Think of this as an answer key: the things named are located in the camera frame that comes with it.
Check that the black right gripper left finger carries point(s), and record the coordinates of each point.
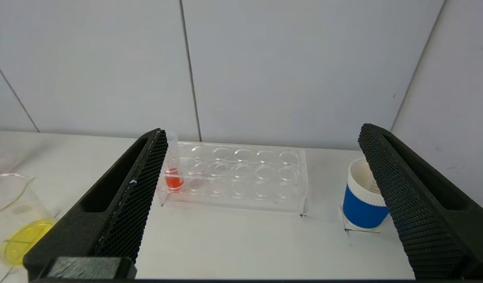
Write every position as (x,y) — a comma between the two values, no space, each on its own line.
(107,220)

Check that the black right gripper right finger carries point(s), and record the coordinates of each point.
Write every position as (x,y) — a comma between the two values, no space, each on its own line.
(426,212)

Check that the clear acrylic test tube rack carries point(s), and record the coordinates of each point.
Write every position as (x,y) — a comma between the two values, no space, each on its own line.
(245,181)

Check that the test tube with red pigment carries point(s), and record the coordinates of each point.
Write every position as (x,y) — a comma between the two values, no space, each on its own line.
(174,181)

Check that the clear glass beaker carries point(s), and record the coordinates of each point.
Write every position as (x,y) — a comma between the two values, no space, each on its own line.
(25,239)

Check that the blue white paper cup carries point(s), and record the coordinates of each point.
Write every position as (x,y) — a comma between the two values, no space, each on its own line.
(361,210)

